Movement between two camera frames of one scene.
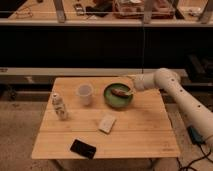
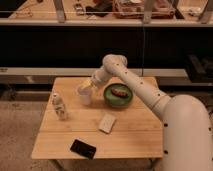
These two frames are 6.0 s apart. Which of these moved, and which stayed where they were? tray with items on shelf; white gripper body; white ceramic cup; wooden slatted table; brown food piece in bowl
Moved: white gripper body
Stayed: wooden slatted table; white ceramic cup; tray with items on shelf; brown food piece in bowl
